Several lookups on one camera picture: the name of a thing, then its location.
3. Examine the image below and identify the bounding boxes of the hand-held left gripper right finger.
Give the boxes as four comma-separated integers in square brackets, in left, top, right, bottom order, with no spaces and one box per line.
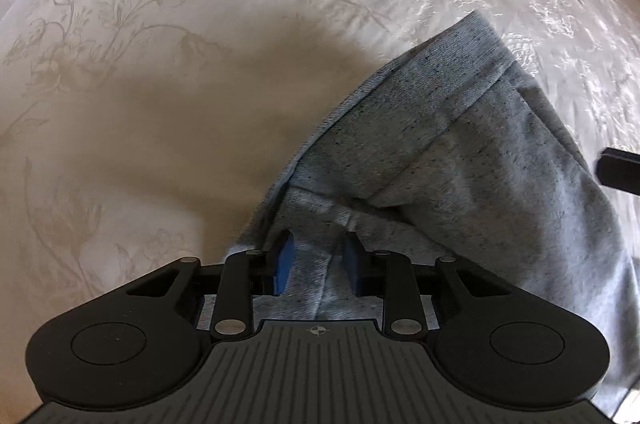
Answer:
[341,231,512,339]

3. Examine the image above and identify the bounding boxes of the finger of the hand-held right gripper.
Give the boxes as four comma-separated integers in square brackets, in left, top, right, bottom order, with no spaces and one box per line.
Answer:
[597,146,640,196]

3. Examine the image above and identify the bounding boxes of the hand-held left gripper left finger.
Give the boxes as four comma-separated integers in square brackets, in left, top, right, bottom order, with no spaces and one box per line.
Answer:
[125,230,297,339]

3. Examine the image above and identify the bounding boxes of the grey pants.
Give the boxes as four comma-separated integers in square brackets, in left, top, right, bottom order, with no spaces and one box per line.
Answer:
[225,11,635,416]

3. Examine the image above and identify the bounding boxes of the bed with cream floral bedspread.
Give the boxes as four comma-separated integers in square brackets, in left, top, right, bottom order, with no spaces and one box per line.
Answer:
[0,0,640,410]

